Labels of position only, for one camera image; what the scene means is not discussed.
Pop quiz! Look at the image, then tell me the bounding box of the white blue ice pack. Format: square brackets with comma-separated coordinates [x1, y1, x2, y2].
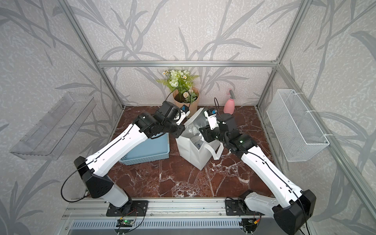
[194, 140, 204, 149]

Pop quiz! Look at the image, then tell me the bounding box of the white insulated delivery bag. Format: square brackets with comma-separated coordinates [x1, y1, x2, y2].
[176, 108, 224, 170]

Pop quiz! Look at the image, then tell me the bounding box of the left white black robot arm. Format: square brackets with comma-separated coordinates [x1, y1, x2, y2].
[74, 101, 190, 209]

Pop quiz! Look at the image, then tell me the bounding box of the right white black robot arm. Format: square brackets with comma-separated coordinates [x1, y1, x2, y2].
[199, 110, 316, 235]

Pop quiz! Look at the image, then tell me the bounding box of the pink spray bottle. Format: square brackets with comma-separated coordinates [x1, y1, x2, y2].
[223, 89, 236, 115]

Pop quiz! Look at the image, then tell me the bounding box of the light blue plastic basket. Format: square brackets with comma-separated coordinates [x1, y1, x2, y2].
[119, 134, 170, 165]

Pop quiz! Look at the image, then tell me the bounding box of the potted white flower plant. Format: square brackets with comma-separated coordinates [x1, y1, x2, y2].
[157, 69, 199, 117]

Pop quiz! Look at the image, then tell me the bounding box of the right controller circuit board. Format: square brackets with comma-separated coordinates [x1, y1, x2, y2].
[240, 218, 259, 227]

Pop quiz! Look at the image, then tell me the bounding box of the controller circuit board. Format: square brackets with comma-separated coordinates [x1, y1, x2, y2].
[240, 218, 259, 227]
[116, 218, 135, 228]

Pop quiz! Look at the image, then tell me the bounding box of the left controller circuit board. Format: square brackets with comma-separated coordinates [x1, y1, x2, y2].
[116, 218, 135, 228]

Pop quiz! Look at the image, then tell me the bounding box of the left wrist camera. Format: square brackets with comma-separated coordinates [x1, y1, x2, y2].
[174, 105, 190, 125]

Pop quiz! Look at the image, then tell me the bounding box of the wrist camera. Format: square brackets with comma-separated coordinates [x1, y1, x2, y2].
[174, 105, 190, 125]
[204, 108, 218, 130]

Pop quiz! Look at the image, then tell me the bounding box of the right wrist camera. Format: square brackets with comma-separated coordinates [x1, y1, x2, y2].
[204, 108, 218, 130]

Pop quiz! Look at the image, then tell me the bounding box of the white wire mesh basket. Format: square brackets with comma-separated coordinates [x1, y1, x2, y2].
[266, 89, 330, 162]

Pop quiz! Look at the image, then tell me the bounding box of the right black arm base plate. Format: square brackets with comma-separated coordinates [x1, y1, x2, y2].
[225, 197, 263, 216]

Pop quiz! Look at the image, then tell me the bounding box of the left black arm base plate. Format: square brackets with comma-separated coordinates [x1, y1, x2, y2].
[106, 200, 149, 217]

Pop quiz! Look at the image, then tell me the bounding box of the clear plastic wall shelf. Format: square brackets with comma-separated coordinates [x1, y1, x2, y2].
[10, 92, 96, 160]

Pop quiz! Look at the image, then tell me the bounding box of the aluminium front rail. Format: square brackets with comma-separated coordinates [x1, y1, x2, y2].
[61, 197, 309, 220]

